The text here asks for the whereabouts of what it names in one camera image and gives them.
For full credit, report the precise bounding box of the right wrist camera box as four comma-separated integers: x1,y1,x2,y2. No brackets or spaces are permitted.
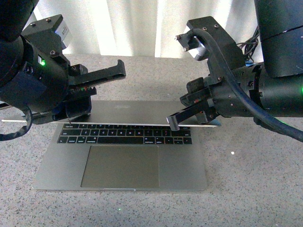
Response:
175,16,245,80

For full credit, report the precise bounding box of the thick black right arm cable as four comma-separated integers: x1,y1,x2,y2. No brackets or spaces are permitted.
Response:
187,28,303,143

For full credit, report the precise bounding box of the white curtain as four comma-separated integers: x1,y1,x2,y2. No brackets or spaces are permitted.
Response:
29,0,257,58

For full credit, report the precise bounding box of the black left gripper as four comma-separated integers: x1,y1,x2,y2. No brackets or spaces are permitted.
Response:
0,35,126,123

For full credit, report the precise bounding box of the grey laptop computer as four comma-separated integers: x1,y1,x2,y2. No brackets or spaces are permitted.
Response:
33,101,207,191

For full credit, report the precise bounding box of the blue desk lamp base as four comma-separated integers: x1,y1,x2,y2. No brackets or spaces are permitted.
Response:
245,61,254,67

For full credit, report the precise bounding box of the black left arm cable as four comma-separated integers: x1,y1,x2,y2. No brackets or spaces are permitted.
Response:
0,107,34,142

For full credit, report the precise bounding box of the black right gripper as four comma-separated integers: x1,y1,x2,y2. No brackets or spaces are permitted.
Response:
167,63,264,131

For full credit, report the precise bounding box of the black lamp power cable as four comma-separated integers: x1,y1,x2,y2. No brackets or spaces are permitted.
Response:
236,25,261,63

